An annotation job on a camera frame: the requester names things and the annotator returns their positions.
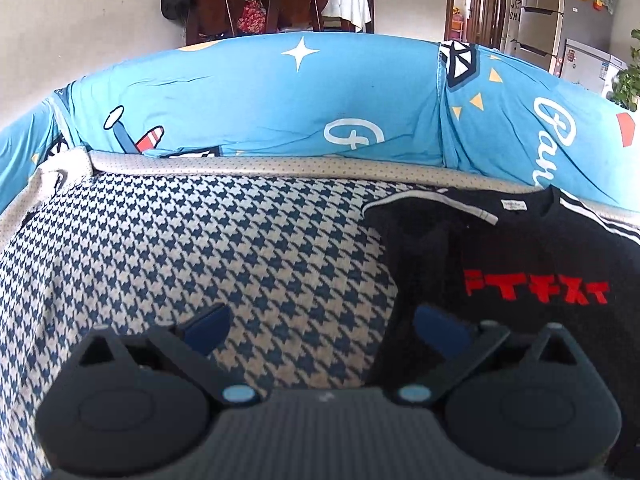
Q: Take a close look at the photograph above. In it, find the large green potted plant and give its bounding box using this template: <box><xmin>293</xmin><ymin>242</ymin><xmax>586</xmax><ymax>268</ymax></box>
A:
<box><xmin>605</xmin><ymin>30</ymin><xmax>640</xmax><ymax>112</ymax></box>

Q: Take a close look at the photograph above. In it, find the red floral cloth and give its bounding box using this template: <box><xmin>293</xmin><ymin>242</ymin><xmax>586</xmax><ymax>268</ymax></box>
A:
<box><xmin>237</xmin><ymin>0</ymin><xmax>267</xmax><ymax>36</ymax></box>

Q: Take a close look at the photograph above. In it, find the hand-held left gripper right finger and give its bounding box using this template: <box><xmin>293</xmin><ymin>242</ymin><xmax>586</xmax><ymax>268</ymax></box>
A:
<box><xmin>395</xmin><ymin>304</ymin><xmax>583</xmax><ymax>406</ymax></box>

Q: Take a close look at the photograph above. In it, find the white chest freezer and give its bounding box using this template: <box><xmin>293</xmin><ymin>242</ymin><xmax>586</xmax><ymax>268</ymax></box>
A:
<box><xmin>550</xmin><ymin>39</ymin><xmax>628</xmax><ymax>102</ymax></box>

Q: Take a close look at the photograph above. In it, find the brown wooden door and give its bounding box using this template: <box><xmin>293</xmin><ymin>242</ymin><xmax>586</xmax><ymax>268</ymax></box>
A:
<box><xmin>445</xmin><ymin>0</ymin><xmax>517</xmax><ymax>54</ymax></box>

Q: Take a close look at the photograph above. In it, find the houndstooth sofa seat cover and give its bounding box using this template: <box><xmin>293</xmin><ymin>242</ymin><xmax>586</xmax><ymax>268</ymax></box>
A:
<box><xmin>0</xmin><ymin>152</ymin><xmax>640</xmax><ymax>480</ymax></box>

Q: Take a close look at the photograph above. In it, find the table with white cloth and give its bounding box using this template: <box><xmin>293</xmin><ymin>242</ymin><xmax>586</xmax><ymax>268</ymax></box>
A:
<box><xmin>320</xmin><ymin>0</ymin><xmax>372</xmax><ymax>34</ymax></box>

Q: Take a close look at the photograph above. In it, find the blue printed sofa cover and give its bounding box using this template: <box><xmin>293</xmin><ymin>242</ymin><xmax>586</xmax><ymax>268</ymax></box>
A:
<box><xmin>0</xmin><ymin>32</ymin><xmax>640</xmax><ymax>216</ymax></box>

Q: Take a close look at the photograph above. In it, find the black t-shirt with red print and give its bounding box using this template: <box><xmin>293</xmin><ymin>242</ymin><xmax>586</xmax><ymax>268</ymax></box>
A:
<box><xmin>362</xmin><ymin>185</ymin><xmax>640</xmax><ymax>476</ymax></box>

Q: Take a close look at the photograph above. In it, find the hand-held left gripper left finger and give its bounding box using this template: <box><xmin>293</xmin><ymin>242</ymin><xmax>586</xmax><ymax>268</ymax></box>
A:
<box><xmin>74</xmin><ymin>303</ymin><xmax>261</xmax><ymax>407</ymax></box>

